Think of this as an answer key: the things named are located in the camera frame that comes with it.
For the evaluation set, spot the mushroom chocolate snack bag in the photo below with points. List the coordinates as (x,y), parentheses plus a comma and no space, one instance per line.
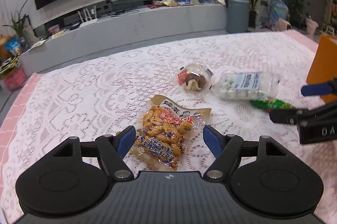
(194,77)

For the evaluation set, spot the yellow peanut snack packet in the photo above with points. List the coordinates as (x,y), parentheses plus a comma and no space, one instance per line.
(165,127)

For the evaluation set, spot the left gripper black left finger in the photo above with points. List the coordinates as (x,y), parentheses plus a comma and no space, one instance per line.
(111,152)

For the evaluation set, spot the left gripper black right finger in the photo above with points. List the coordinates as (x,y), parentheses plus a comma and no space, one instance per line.
(226,150)

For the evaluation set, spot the pink lace tablecloth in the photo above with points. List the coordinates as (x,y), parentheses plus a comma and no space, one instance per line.
(107,94)

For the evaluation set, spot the pink basket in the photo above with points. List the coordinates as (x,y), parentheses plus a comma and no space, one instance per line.
(15,78)

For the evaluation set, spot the clear white-bead candy bag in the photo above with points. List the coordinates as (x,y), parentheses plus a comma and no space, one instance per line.
(246,86)

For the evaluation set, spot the grey TV console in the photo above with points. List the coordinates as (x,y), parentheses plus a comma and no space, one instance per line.
(122,31)

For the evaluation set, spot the green candy packet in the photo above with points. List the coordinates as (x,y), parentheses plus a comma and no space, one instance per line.
(269,105)

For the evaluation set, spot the white wifi router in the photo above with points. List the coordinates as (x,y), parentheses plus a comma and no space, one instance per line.
(87,17)

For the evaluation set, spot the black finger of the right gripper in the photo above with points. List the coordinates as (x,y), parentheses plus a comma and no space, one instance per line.
(286,116)
(320,89)

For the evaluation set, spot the orange storage box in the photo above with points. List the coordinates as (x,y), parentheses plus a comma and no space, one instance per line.
(323,68)

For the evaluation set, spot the left potted green plant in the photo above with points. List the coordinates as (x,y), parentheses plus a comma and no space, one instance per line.
(17,24)

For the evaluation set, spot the grey trash bin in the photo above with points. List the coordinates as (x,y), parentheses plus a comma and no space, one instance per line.
(238,16)

